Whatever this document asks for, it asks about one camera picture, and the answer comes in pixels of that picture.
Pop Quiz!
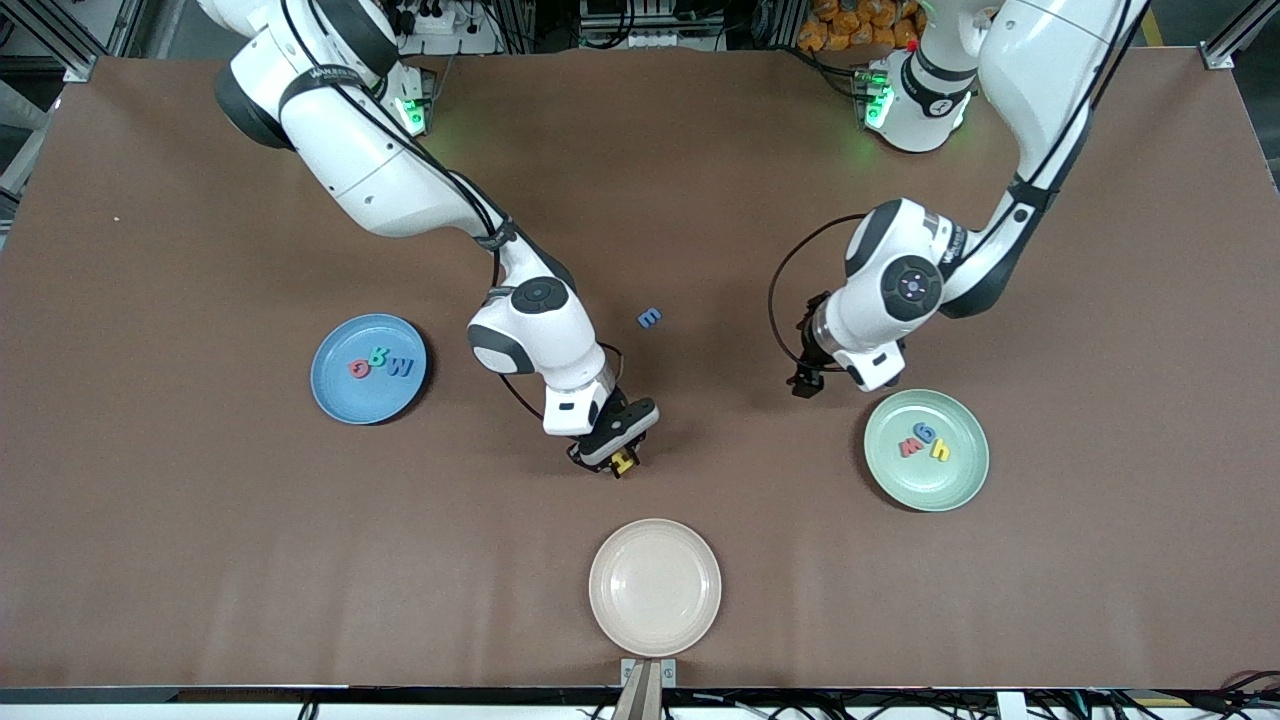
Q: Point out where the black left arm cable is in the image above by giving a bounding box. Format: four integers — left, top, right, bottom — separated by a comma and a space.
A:
768, 0, 1151, 366

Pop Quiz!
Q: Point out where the white power strip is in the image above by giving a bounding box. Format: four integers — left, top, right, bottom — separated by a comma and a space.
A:
400, 0, 473, 37

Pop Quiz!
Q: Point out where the green plate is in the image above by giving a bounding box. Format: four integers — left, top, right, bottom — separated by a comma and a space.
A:
864, 389, 990, 513

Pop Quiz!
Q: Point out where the blue plate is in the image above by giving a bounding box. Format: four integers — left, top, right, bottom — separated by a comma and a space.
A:
310, 313, 429, 426

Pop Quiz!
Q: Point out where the orange snack bag pile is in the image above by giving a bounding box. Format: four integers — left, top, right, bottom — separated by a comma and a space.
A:
797, 0, 926, 53

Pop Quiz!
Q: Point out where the beige plate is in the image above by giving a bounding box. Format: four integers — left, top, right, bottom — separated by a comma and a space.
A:
588, 518, 722, 658

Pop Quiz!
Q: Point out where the aluminium frame profile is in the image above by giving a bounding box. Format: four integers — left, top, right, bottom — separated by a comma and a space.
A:
1203, 0, 1280, 71
0, 0, 136, 83

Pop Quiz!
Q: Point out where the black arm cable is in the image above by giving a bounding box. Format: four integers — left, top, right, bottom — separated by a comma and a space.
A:
280, 0, 623, 421
768, 0, 1151, 366

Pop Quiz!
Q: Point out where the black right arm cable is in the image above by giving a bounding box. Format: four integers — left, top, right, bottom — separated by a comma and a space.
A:
280, 0, 623, 421

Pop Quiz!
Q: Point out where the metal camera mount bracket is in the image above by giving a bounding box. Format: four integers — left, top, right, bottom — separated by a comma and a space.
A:
620, 658, 677, 720

